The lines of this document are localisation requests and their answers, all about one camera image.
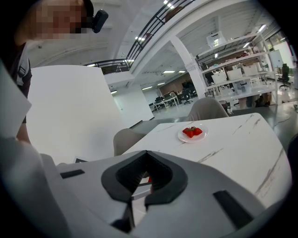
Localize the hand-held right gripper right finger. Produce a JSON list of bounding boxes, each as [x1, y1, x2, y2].
[[134, 150, 266, 238]]

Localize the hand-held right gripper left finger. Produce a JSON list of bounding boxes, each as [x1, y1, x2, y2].
[[56, 150, 149, 234]]

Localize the white round plate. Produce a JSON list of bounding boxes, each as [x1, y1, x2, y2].
[[177, 123, 210, 144]]

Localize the beige shell chair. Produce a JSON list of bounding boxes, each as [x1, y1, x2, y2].
[[186, 97, 230, 122], [113, 128, 146, 157]]

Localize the large white board panel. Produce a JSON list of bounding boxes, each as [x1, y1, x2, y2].
[[27, 65, 155, 166]]

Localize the row of office desks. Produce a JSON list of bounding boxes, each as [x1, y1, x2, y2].
[[148, 92, 180, 112]]

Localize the black office chair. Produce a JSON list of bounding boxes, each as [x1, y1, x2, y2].
[[277, 63, 292, 91], [181, 86, 194, 106]]

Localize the clear plastic storage box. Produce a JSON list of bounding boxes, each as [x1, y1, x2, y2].
[[233, 79, 252, 95], [206, 31, 227, 49]]

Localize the white storage bin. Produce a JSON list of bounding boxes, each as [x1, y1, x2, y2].
[[211, 71, 228, 85], [226, 68, 244, 80], [242, 63, 259, 77]]

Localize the person's dark-clothed torso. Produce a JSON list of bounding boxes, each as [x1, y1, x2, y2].
[[8, 42, 33, 124]]

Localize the white metal shelving rack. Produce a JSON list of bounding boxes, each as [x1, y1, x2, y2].
[[195, 32, 281, 109]]

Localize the black balcony railing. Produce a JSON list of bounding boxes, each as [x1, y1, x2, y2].
[[83, 0, 196, 75]]

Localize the person's head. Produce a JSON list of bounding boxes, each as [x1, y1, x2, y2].
[[14, 0, 95, 47]]

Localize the standing whiteboard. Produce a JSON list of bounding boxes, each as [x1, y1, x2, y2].
[[269, 49, 284, 69]]

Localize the black head-worn camera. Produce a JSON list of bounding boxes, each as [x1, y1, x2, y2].
[[91, 9, 109, 34]]

